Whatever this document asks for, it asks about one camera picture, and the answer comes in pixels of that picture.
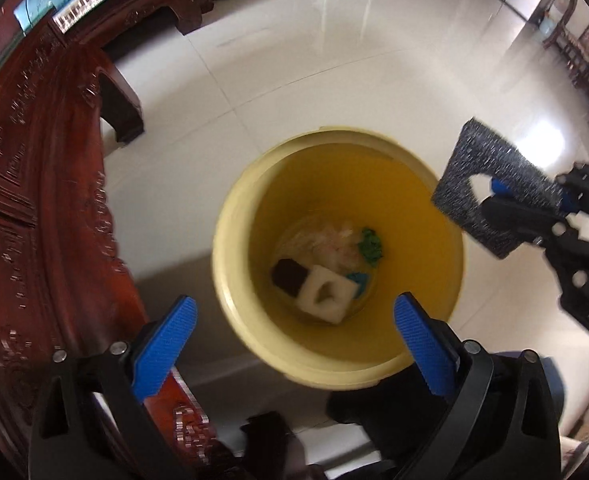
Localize dark wooden coffee table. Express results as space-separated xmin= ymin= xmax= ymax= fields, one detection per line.
xmin=0 ymin=20 xmax=210 ymax=480

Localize yellow plastic bucket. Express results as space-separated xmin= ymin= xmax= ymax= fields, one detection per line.
xmin=212 ymin=126 xmax=467 ymax=390

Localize dark brown foam block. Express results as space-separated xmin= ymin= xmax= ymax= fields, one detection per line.
xmin=271 ymin=258 xmax=311 ymax=297

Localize green paper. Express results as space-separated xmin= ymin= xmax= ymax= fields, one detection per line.
xmin=358 ymin=228 xmax=384 ymax=264

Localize clear plastic bag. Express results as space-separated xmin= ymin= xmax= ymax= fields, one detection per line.
xmin=279 ymin=220 xmax=370 ymax=273

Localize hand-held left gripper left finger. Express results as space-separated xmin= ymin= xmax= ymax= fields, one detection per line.
xmin=28 ymin=295 xmax=198 ymax=480

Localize white foam block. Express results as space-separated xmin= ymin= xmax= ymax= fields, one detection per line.
xmin=295 ymin=265 xmax=362 ymax=326

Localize dark speckled foam piece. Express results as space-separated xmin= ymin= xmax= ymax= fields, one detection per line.
xmin=431 ymin=117 xmax=569 ymax=261

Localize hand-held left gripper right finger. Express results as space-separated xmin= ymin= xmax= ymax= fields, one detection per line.
xmin=389 ymin=291 xmax=561 ymax=480

